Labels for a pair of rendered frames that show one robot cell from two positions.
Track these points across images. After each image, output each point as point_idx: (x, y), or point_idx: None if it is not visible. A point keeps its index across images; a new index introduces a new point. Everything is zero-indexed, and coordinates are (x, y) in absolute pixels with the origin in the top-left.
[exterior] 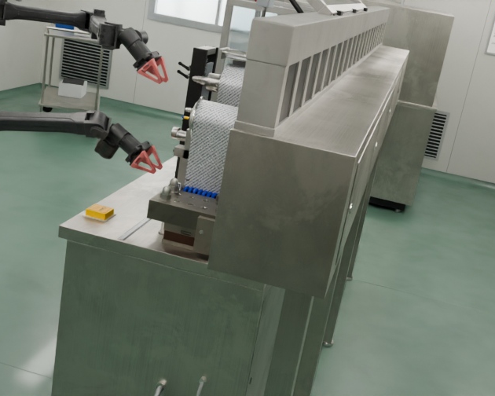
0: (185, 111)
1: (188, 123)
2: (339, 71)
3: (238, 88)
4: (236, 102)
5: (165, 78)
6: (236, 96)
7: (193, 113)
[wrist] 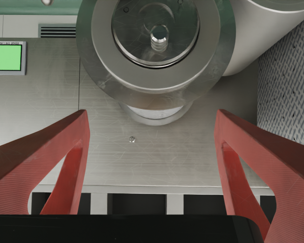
0: (153, 27)
1: (117, 3)
2: (213, 195)
3: None
4: None
5: (219, 141)
6: None
7: (80, 59)
